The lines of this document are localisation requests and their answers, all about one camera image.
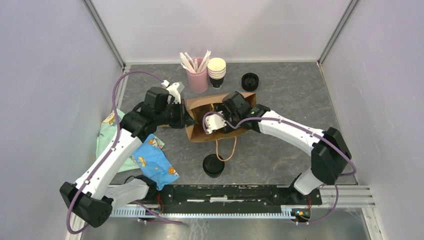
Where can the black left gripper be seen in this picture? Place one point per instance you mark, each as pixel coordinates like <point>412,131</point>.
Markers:
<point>184,120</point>

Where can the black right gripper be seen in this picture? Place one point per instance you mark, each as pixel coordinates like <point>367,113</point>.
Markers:
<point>222,107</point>

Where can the brown paper takeout bag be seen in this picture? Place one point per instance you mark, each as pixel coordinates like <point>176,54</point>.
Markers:
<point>201,107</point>

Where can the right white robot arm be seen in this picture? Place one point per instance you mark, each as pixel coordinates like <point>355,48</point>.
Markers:
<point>329,154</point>

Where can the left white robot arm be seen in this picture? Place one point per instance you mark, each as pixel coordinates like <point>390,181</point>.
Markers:
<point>90,197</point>

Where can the stack of black lids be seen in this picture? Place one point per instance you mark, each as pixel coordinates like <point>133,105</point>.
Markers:
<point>250,82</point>

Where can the pink metal utensil cup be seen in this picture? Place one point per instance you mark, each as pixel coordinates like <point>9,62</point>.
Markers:
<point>198,81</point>

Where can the stack of paper cups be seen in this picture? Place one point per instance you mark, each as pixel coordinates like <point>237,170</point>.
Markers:
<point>216,69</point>

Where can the blue patterned cloth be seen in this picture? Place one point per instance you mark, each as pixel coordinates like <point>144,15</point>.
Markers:
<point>153,163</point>

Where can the wooden stirrers in wrappers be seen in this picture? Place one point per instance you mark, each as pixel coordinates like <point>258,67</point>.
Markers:
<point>194,65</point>

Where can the green patterned cloth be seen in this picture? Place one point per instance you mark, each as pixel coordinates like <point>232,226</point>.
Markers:
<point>107,133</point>

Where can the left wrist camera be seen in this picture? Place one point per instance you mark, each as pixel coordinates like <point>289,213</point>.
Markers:
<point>175,90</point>

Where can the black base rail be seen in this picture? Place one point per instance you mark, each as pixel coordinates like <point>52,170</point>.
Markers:
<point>229,199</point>

